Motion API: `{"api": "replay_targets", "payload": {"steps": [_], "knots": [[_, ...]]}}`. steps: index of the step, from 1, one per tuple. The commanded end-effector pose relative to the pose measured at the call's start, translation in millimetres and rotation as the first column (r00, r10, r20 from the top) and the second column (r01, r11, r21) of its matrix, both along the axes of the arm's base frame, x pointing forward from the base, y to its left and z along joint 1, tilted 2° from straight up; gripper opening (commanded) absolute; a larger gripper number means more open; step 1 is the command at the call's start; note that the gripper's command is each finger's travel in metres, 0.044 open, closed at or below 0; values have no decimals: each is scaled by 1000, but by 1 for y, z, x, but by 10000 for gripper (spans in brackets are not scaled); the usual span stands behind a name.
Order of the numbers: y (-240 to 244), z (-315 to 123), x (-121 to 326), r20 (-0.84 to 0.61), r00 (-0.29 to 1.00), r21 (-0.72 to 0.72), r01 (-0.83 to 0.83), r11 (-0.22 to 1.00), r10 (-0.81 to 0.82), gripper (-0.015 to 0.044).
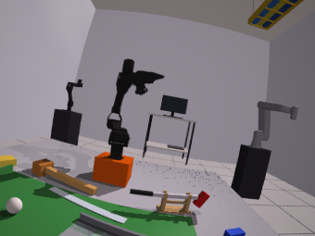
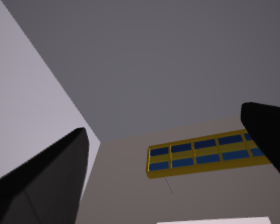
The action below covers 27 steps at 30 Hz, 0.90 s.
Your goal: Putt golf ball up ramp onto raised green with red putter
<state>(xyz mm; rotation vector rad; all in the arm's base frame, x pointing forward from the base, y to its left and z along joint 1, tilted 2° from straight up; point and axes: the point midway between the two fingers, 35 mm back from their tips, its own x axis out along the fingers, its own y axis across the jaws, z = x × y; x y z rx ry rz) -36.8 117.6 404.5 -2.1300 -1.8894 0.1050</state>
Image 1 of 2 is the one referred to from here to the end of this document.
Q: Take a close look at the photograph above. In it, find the yellow flat block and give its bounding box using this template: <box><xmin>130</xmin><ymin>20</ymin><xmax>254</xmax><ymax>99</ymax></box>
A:
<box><xmin>0</xmin><ymin>155</ymin><xmax>17</xmax><ymax>167</ymax></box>

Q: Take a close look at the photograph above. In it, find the white golf ball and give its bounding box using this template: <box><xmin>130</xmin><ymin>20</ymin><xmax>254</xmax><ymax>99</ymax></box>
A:
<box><xmin>6</xmin><ymin>197</ymin><xmax>22</xmax><ymax>214</ymax></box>

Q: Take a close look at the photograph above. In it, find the wooden mallet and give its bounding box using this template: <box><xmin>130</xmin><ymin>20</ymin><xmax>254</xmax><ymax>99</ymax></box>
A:
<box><xmin>32</xmin><ymin>158</ymin><xmax>97</xmax><ymax>195</ymax></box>

